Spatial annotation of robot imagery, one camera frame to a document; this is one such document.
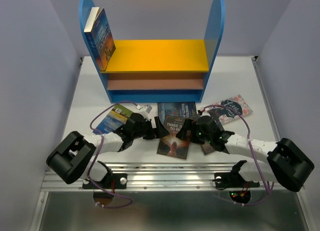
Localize A Tale of Two Cities book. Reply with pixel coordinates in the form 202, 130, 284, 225
200, 116, 224, 156

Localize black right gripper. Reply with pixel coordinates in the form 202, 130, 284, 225
175, 118, 212, 144

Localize aluminium mounting rail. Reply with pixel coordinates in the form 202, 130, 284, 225
41, 162, 306, 192

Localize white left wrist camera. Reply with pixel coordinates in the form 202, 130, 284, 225
136, 104, 153, 114

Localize Little Women floral book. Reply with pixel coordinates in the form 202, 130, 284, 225
203, 94, 253, 126

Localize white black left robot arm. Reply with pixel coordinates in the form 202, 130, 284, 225
46, 113, 170, 188

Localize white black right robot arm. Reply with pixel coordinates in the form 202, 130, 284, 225
176, 116, 315, 192

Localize blue green landscape book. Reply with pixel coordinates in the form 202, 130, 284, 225
93, 104, 133, 135

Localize blue wooden bookshelf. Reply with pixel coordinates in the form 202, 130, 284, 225
78, 0, 226, 103

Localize Three Days to See book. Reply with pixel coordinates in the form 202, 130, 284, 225
157, 115, 190, 160

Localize Nineteen Eighty-Four dark book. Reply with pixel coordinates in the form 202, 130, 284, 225
157, 102, 197, 124

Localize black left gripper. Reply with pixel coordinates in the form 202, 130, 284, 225
132, 116, 169, 140

